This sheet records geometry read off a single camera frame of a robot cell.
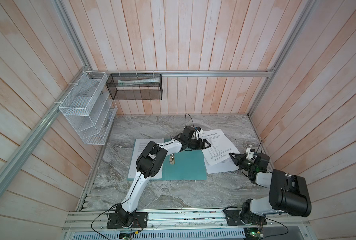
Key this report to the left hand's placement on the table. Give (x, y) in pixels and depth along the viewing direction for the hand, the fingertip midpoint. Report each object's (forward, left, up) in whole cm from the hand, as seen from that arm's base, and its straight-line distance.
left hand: (207, 147), depth 95 cm
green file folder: (-11, +14, -2) cm, 18 cm away
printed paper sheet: (-12, -9, 0) cm, 15 cm away
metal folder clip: (-5, +23, -5) cm, 24 cm away
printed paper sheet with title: (+4, -10, -5) cm, 12 cm away
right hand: (-5, -12, +2) cm, 14 cm away
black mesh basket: (+38, +49, +20) cm, 66 cm away
